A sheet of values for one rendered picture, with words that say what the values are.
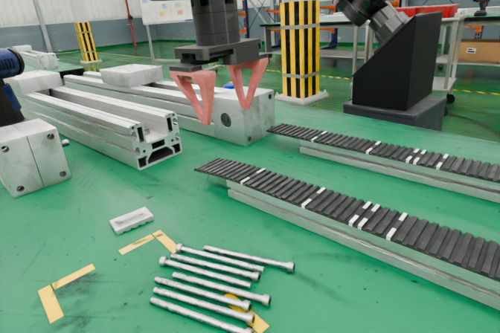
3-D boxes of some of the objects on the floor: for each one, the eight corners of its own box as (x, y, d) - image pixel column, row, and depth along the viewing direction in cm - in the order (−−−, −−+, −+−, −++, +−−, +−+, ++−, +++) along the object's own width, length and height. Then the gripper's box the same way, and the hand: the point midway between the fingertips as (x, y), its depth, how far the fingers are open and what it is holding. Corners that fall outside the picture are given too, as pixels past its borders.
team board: (144, 75, 663) (123, -34, 590) (161, 70, 703) (144, -32, 630) (206, 76, 594) (190, -47, 521) (221, 71, 634) (209, -43, 561)
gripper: (191, -5, 34) (210, 134, 40) (265, -8, 42) (272, 108, 48) (155, 0, 38) (177, 125, 44) (228, -4, 47) (239, 102, 53)
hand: (226, 110), depth 46 cm, fingers open, 8 cm apart
